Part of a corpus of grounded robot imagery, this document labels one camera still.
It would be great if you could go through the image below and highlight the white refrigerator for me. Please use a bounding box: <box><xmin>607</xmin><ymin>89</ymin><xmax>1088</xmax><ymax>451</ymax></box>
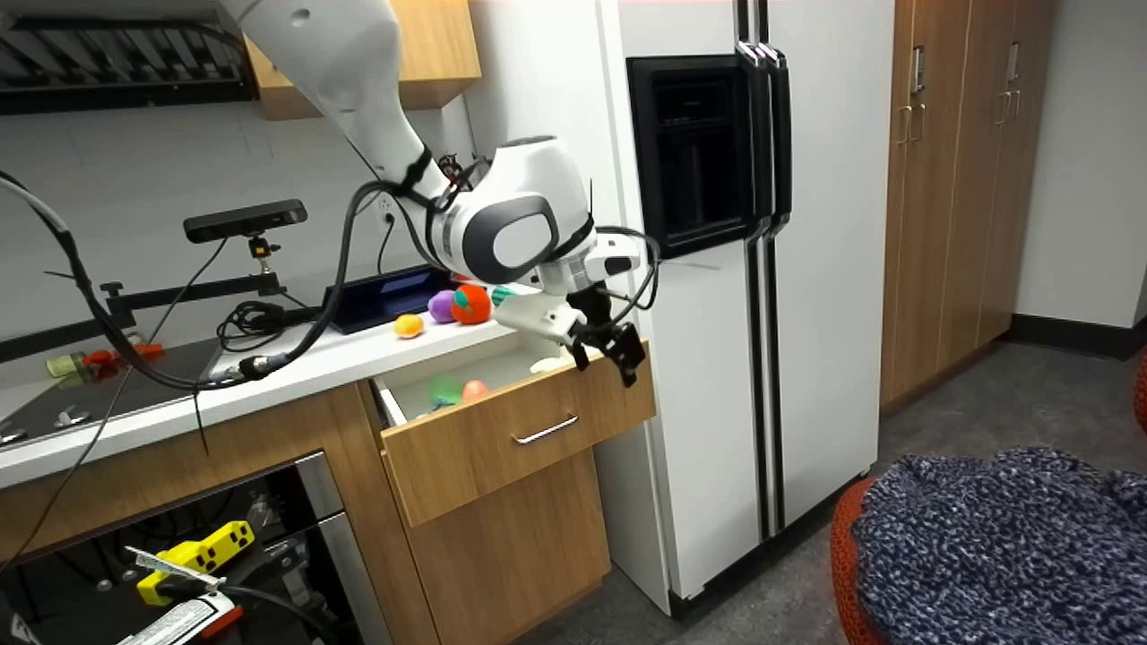
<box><xmin>464</xmin><ymin>0</ymin><xmax>896</xmax><ymax>624</ymax></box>

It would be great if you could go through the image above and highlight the black stereo camera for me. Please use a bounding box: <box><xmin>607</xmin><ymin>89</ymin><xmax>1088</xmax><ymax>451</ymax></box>
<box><xmin>178</xmin><ymin>196</ymin><xmax>313</xmax><ymax>246</ymax></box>

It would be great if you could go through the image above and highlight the wooden wall cabinet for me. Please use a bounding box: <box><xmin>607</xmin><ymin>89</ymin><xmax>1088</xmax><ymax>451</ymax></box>
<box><xmin>243</xmin><ymin>0</ymin><xmax>484</xmax><ymax>123</ymax></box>

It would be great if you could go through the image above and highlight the wooden drawer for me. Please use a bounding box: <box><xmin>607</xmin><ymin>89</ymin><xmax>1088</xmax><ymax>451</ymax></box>
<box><xmin>370</xmin><ymin>337</ymin><xmax>660</xmax><ymax>530</ymax></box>

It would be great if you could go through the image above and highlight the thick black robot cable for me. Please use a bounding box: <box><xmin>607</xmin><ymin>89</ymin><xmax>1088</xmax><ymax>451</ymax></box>
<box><xmin>0</xmin><ymin>169</ymin><xmax>416</xmax><ymax>399</ymax></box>

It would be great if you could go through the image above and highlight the tall wooden cabinet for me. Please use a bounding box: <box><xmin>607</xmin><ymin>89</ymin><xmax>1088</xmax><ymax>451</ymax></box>
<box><xmin>879</xmin><ymin>0</ymin><xmax>1060</xmax><ymax>408</ymax></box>

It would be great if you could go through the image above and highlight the small green plushie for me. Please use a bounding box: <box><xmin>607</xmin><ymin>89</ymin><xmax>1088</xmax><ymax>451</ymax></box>
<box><xmin>427</xmin><ymin>371</ymin><xmax>465</xmax><ymax>412</ymax></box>

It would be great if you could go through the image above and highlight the black ice dispenser panel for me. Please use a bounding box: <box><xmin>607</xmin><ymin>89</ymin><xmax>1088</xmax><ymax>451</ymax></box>
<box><xmin>625</xmin><ymin>50</ymin><xmax>767</xmax><ymax>264</ymax></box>

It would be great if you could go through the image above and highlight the red office chair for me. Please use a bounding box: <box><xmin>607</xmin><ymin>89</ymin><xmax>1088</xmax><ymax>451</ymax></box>
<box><xmin>828</xmin><ymin>352</ymin><xmax>1147</xmax><ymax>645</ymax></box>

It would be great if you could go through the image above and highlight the dark undercounter appliance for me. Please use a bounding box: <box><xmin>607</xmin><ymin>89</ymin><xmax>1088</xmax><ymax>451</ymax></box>
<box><xmin>0</xmin><ymin>446</ymin><xmax>392</xmax><ymax>645</ymax></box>

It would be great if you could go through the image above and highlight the wooden cabinet door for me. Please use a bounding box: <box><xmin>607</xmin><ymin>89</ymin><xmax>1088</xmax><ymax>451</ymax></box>
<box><xmin>404</xmin><ymin>445</ymin><xmax>616</xmax><ymax>645</ymax></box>

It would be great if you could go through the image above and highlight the red and green toy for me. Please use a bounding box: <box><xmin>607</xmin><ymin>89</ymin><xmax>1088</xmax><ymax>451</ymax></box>
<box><xmin>45</xmin><ymin>340</ymin><xmax>174</xmax><ymax>388</ymax></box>

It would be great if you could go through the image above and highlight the blue knit blanket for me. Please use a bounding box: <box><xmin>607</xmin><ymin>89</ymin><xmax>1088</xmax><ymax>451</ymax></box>
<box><xmin>853</xmin><ymin>445</ymin><xmax>1147</xmax><ymax>645</ymax></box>

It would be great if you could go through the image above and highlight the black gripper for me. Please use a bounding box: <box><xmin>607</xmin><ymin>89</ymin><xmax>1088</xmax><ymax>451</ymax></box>
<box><xmin>567</xmin><ymin>278</ymin><xmax>654</xmax><ymax>389</ymax></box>

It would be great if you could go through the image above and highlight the silver drawer handle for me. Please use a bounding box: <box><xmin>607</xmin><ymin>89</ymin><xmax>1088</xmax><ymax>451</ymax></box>
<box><xmin>513</xmin><ymin>412</ymin><xmax>586</xmax><ymax>451</ymax></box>

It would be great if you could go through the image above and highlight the black overhead vent panel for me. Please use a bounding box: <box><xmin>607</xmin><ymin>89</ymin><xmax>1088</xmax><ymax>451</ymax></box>
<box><xmin>0</xmin><ymin>0</ymin><xmax>262</xmax><ymax>119</ymax></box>

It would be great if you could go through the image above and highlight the yellow power plug block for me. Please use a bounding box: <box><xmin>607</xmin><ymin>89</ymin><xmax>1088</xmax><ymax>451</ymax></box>
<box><xmin>134</xmin><ymin>516</ymin><xmax>262</xmax><ymax>609</ymax></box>

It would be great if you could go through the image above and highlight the coiled black cable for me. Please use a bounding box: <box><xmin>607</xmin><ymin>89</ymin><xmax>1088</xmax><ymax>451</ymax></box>
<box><xmin>212</xmin><ymin>298</ymin><xmax>298</xmax><ymax>353</ymax></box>

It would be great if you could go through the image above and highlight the wooden counter cabinet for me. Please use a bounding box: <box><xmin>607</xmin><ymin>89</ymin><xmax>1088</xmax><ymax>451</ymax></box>
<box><xmin>0</xmin><ymin>298</ymin><xmax>616</xmax><ymax>645</ymax></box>

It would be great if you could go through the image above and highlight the black flat mat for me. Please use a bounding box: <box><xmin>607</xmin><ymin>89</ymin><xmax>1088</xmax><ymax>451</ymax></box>
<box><xmin>0</xmin><ymin>332</ymin><xmax>231</xmax><ymax>446</ymax></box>

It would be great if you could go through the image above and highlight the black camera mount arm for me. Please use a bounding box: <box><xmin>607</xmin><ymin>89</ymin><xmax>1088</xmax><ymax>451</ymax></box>
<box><xmin>0</xmin><ymin>228</ymin><xmax>292</xmax><ymax>370</ymax></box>

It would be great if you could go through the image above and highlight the orange red fruit plushie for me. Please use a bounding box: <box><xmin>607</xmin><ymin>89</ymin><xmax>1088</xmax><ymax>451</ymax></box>
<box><xmin>450</xmin><ymin>278</ymin><xmax>496</xmax><ymax>331</ymax></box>

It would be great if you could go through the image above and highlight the black rectangular box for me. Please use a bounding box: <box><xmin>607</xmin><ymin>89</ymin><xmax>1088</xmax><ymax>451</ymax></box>
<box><xmin>319</xmin><ymin>261</ymin><xmax>459</xmax><ymax>332</ymax></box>

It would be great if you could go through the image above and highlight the white packet with red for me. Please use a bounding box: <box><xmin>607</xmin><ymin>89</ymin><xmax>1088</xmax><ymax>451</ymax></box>
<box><xmin>126</xmin><ymin>589</ymin><xmax>248</xmax><ymax>645</ymax></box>

